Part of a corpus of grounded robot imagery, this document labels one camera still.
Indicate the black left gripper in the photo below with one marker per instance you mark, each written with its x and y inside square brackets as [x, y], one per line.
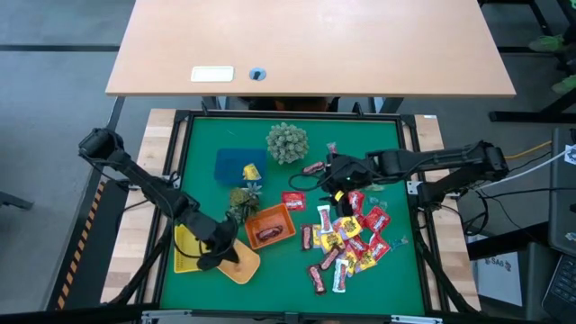
[216, 238]

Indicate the black frame clip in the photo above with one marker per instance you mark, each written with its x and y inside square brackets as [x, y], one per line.
[357, 108]

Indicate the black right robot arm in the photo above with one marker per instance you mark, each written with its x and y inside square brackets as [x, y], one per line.
[427, 162]

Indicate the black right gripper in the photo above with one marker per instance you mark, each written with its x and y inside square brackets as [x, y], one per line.
[346, 173]

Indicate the white candy bar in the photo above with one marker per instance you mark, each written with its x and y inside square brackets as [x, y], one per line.
[325, 219]
[340, 275]

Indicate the clear small candy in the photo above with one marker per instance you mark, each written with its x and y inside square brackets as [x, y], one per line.
[374, 187]
[332, 147]
[378, 202]

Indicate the clear blue candy wrapper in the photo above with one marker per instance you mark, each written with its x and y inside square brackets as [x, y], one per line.
[399, 243]

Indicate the spiky green succulent plant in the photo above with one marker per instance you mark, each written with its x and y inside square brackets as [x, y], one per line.
[243, 202]

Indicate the blue plastic tray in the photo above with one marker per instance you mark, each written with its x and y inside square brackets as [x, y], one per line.
[231, 166]

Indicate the dark chair base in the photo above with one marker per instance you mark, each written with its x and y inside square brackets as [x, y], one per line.
[15, 201]

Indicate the light wooden desk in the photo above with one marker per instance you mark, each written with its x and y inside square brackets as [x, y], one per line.
[315, 45]

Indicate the brown Snickers candy bar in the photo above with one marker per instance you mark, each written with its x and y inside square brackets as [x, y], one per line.
[269, 233]
[330, 257]
[313, 168]
[307, 237]
[317, 279]

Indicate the hazard-striped black floor plate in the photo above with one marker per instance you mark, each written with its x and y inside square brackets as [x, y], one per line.
[81, 243]

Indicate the person's foot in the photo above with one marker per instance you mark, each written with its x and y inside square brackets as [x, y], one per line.
[566, 84]
[546, 43]

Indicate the orange slotted plastic basket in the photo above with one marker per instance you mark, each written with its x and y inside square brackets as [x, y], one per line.
[274, 219]

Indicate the black table leg frame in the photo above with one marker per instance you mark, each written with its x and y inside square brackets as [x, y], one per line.
[531, 116]

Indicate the yellow candy packet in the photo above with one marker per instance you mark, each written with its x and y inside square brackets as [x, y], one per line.
[251, 172]
[332, 240]
[351, 263]
[366, 262]
[348, 226]
[317, 236]

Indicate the aluminium profile bar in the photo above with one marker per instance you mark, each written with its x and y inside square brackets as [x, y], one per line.
[166, 316]
[416, 319]

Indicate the tan oval plastic bin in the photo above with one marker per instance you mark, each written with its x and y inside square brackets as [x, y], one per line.
[245, 265]

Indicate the round pale green succulent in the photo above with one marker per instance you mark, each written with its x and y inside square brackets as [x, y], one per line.
[288, 143]

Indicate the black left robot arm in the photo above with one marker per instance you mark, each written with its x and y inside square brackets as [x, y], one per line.
[135, 173]

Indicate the yellow slotted plastic basket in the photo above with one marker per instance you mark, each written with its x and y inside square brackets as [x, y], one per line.
[182, 252]

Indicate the white rectangular desk plate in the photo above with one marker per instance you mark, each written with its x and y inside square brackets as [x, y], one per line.
[212, 74]

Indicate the grey computer case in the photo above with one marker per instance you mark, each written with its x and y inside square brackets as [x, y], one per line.
[562, 193]

